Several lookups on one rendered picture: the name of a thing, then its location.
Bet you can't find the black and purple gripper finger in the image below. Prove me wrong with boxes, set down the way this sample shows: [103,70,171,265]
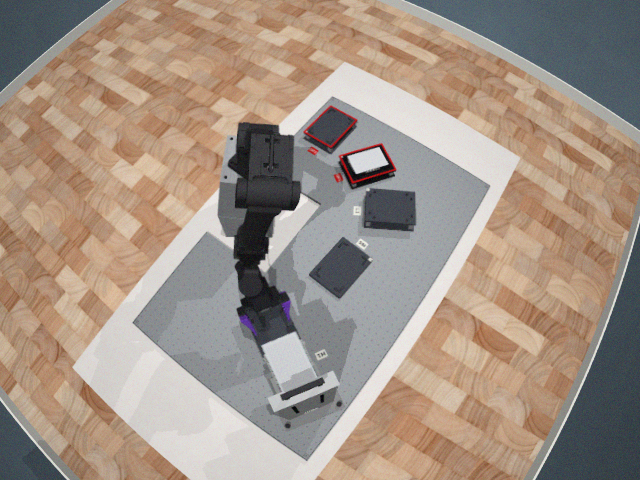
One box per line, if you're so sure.
[239,313,257,335]
[282,300,291,322]

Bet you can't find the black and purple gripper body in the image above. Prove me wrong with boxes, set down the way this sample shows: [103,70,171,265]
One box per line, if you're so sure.
[236,286,290,317]

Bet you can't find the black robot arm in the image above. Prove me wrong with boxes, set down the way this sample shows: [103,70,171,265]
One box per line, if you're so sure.
[228,122,301,317]

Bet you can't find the grey slotted shelf rack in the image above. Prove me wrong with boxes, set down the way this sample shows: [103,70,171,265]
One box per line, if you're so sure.
[263,339,337,420]

